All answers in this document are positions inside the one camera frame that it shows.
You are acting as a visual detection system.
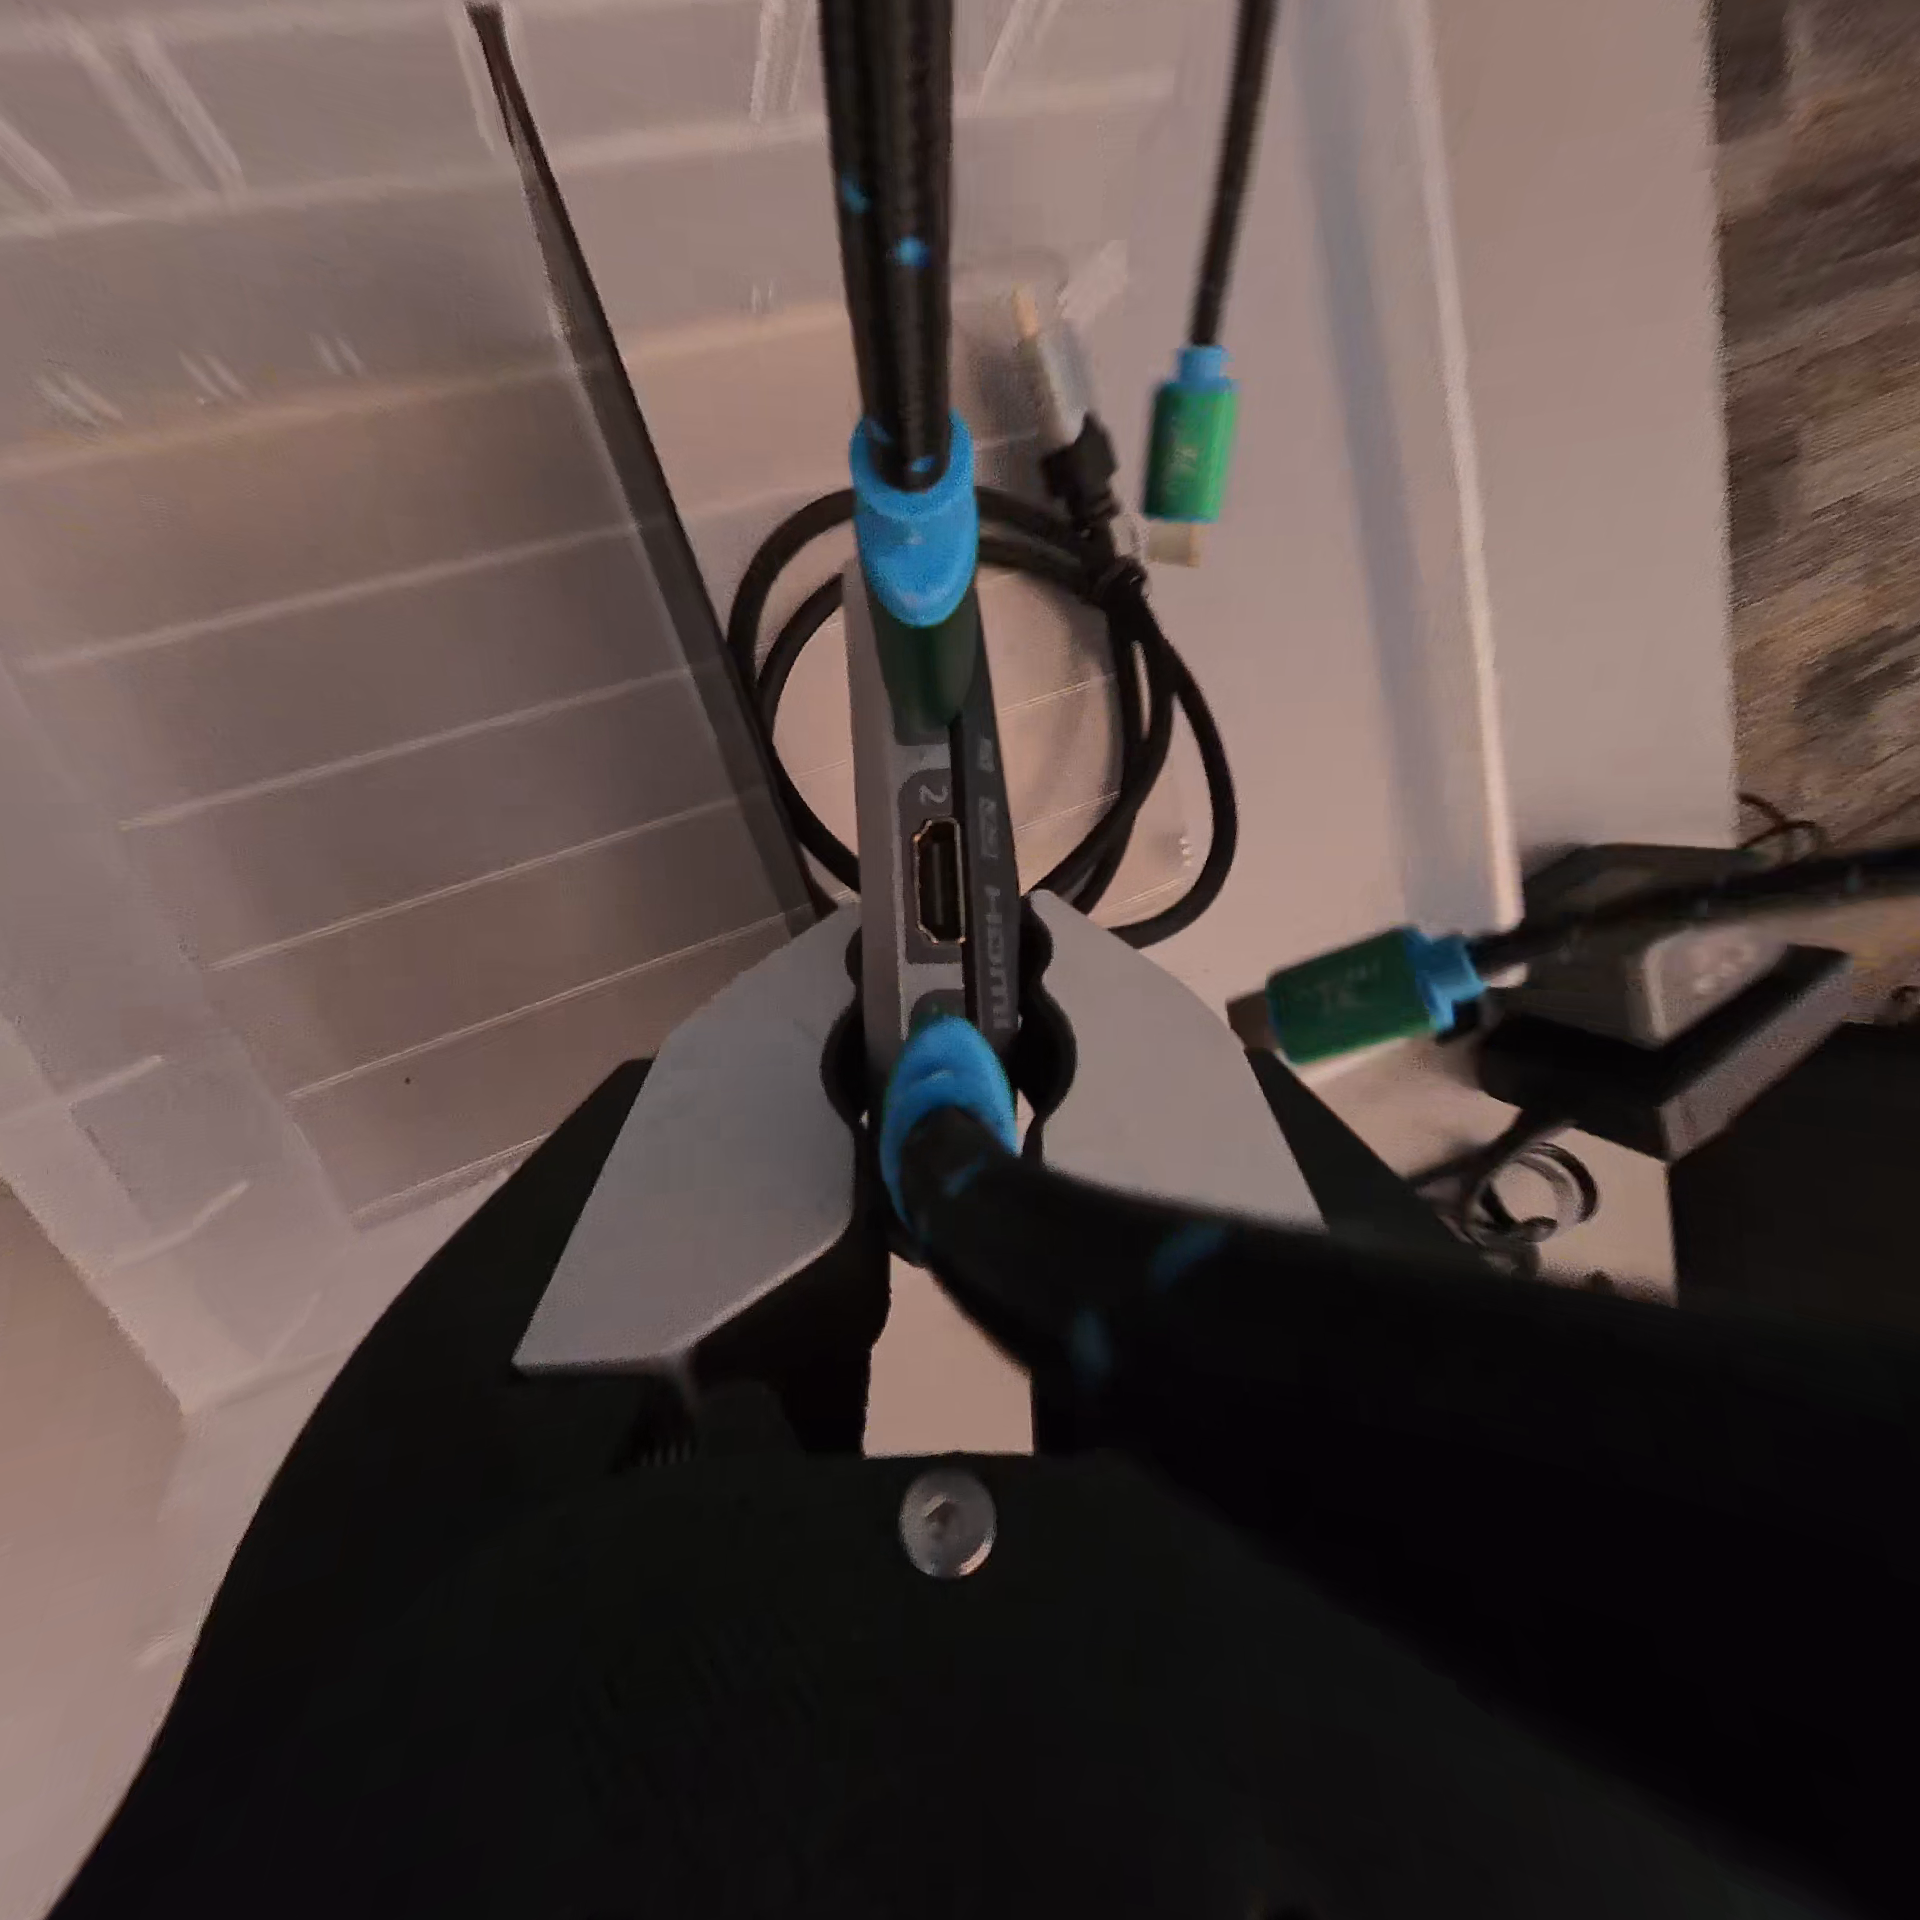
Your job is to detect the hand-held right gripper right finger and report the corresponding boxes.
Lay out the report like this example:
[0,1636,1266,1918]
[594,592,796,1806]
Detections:
[1018,892,1336,1235]

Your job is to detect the silver HDMI switch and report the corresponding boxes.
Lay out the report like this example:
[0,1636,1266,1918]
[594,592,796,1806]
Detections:
[840,558,1040,1059]

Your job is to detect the clear plastic bin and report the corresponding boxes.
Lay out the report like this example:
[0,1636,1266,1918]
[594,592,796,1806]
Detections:
[0,0,1524,1247]

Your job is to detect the black switch pigtail cable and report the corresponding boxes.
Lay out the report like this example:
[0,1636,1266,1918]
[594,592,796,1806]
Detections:
[727,280,1242,954]

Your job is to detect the black adapter box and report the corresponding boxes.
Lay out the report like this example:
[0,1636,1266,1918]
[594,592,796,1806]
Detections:
[1478,844,1854,1164]

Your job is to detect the green HDMI plug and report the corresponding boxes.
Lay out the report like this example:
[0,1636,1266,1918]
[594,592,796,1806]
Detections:
[814,0,988,748]
[874,1007,1920,1727]

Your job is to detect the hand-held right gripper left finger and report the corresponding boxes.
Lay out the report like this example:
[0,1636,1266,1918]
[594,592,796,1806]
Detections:
[512,907,888,1379]

